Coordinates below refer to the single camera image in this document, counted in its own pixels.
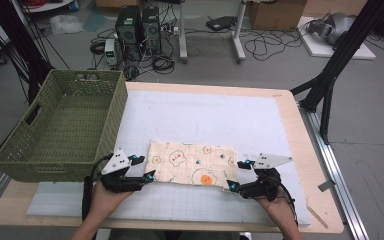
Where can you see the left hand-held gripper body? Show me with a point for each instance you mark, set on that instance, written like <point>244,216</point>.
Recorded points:
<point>116,163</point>

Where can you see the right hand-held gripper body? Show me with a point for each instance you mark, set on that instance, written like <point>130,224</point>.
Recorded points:
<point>270,160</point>

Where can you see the cream printed cloth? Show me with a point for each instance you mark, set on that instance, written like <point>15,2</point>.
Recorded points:
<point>186,166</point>

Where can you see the green woven basket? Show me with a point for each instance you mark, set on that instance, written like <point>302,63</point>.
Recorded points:
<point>20,146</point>

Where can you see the person's left hand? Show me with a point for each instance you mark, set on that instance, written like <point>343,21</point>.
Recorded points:
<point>106,201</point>

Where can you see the person's right hand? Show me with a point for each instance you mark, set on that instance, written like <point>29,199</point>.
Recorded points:
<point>276,210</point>

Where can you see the grey tape strip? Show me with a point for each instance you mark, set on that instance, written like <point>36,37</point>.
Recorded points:
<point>326,186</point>

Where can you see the white grid mat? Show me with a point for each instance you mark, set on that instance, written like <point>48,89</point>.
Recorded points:
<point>196,113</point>

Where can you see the thin wooden stick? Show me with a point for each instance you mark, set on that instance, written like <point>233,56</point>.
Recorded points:
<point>317,216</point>

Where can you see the small white power supply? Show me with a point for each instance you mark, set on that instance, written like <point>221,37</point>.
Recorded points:
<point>110,51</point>

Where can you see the white floor board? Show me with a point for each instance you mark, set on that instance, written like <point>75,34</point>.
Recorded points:
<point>323,50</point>

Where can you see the black computer tower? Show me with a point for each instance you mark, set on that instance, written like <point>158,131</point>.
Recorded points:
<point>127,31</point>
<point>151,30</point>

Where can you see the black metal stand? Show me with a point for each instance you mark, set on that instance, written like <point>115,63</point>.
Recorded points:
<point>23,43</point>
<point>346,43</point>

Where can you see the flat black device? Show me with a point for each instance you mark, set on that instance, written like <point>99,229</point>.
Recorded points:
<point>220,23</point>

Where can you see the cardboard box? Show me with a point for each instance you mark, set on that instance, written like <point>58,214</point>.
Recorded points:
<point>276,15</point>

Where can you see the clear plastic bag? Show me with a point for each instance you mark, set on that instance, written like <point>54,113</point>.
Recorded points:
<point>66,24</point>

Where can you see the grey rounded device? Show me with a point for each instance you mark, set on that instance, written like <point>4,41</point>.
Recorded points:
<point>338,25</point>

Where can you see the aluminium rail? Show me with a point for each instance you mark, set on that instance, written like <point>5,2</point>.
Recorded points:
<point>333,166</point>

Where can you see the white desk frame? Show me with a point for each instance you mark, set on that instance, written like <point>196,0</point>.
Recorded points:
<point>183,33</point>

